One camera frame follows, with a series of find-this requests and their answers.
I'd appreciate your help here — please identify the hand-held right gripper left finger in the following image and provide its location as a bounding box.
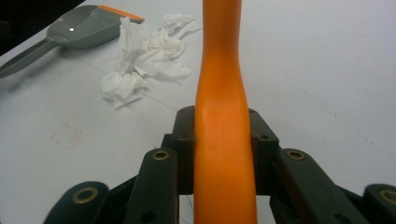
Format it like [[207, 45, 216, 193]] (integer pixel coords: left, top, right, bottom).
[[161, 105, 196, 196]]

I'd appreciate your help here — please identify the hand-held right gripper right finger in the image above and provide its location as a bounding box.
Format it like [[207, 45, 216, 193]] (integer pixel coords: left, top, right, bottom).
[[247, 107, 280, 197]]

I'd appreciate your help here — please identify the orange handled grey broom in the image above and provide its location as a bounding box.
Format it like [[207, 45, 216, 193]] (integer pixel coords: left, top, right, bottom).
[[193, 0, 259, 224]]

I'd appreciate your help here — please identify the pile of white tissues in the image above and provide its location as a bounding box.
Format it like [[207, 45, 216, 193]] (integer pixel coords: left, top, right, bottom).
[[100, 13, 204, 110]]

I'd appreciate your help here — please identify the grey dustpan with orange edge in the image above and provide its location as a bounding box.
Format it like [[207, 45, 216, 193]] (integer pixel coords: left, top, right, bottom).
[[0, 4, 146, 79]]

